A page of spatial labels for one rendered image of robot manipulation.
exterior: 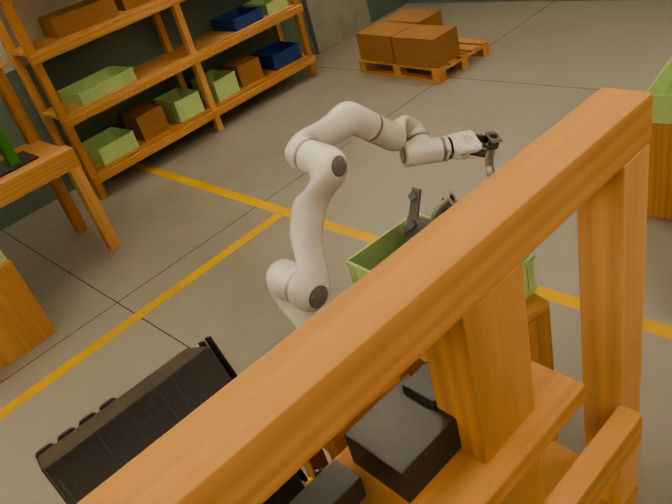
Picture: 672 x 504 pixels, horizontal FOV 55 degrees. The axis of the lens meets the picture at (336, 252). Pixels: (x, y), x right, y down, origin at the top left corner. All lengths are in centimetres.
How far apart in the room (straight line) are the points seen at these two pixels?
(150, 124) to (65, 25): 117
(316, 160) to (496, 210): 96
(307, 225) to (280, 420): 122
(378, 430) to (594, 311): 54
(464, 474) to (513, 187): 46
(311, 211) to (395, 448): 97
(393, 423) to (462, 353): 21
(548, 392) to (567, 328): 239
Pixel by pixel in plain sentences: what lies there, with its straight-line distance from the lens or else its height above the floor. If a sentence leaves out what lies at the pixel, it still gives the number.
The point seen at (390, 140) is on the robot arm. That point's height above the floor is 159.
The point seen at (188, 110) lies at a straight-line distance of 691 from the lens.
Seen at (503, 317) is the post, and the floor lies 179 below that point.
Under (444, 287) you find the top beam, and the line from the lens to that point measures 81.
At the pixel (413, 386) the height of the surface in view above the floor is 163.
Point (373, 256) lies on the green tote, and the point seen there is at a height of 90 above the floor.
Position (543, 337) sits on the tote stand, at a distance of 260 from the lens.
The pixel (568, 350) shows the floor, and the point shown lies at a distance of 345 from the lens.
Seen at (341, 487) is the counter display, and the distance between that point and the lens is 105.
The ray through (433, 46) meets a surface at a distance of 670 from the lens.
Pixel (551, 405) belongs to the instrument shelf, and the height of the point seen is 154.
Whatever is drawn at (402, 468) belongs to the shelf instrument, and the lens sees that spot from 102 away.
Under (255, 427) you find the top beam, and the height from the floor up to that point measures 194.
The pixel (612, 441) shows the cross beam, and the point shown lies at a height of 128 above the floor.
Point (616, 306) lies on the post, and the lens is 135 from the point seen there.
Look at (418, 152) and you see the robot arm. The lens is 213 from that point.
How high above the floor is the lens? 243
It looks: 33 degrees down
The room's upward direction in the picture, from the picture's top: 16 degrees counter-clockwise
